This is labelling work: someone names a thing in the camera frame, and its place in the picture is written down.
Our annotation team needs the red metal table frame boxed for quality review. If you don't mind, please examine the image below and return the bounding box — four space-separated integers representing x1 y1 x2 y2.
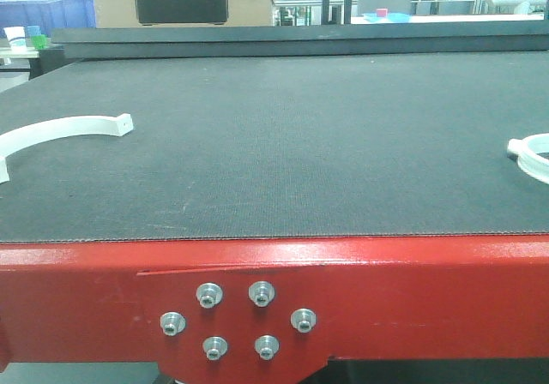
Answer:
1 235 548 383

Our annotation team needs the silver bolt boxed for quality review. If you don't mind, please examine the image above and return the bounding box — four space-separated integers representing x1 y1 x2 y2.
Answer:
196 282 223 309
160 311 186 337
254 335 280 361
248 280 275 308
290 308 317 333
202 336 228 361

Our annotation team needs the white paper cup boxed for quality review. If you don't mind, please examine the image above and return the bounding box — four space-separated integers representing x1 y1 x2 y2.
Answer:
3 26 27 52

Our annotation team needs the green cup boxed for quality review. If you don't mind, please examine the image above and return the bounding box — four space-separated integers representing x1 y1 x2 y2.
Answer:
31 34 47 51

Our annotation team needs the white half-ring pipe clamp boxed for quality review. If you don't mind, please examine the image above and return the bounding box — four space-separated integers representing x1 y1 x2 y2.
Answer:
1 113 134 183

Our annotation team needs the silver bolt bottom right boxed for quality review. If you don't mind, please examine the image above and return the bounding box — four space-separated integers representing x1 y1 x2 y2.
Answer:
254 335 280 361

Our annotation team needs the silver bolt bottom left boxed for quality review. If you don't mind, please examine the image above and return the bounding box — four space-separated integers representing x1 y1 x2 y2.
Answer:
202 336 228 361

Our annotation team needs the silver bolt top right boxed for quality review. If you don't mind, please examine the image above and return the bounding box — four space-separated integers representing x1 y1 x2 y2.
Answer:
248 280 275 308

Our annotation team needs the blue plastic crate background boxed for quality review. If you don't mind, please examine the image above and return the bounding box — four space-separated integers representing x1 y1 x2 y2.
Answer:
1 0 96 36

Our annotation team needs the silver bolt far right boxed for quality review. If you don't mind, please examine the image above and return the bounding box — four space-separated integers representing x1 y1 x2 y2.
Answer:
290 308 317 333

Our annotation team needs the silver bolt top left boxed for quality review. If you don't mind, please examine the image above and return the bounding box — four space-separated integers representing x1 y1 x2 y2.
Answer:
196 282 223 309

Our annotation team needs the white ring pipe clamp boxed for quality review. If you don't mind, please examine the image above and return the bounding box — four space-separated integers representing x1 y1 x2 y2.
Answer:
507 133 548 183

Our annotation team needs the silver bolt far left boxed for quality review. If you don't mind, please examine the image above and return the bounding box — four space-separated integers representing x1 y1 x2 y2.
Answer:
160 311 186 337

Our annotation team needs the dark grey table mat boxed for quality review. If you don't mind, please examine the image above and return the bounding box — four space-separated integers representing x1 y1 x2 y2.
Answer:
1 52 548 242

